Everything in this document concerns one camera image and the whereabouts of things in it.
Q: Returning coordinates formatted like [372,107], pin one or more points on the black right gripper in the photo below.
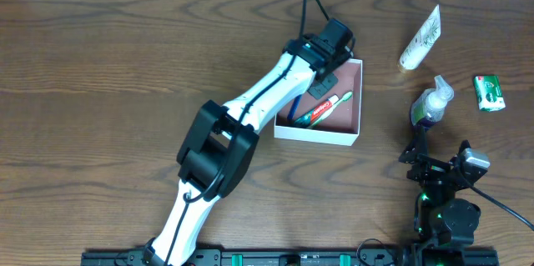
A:
[428,167]

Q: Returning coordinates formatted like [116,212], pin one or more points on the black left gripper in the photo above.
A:
[321,84]

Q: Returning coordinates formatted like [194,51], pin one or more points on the blue disposable razor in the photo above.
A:
[293,108]

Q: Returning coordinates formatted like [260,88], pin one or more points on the red white toothpaste tube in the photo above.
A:
[305,120]

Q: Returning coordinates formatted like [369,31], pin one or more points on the green toothbrush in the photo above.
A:
[326,114]

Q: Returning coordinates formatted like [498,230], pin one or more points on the white box pink interior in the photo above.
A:
[342,126]

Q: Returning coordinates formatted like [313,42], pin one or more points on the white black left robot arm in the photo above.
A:
[221,141]

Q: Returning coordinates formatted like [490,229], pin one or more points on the clear foam pump bottle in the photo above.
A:
[430,107]

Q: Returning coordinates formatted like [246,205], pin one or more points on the green Dettol soap box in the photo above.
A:
[488,93]

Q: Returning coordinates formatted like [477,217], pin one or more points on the cream leaf-print lotion tube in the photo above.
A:
[422,42]

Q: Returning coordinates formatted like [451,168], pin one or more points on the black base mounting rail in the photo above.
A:
[367,256]

